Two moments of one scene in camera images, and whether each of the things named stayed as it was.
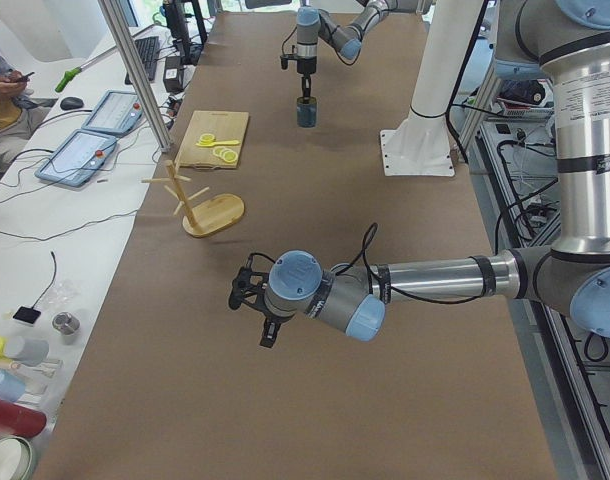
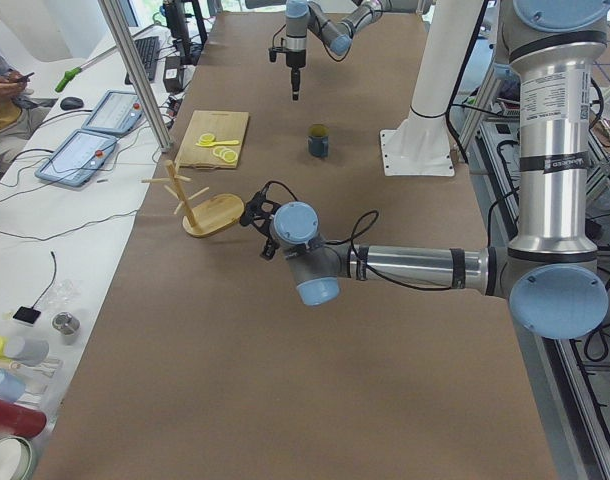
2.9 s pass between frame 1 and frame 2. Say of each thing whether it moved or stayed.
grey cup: stayed
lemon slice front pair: stayed
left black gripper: moved
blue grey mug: moved
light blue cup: stayed
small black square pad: stayed
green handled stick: stayed
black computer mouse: stayed
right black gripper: moved
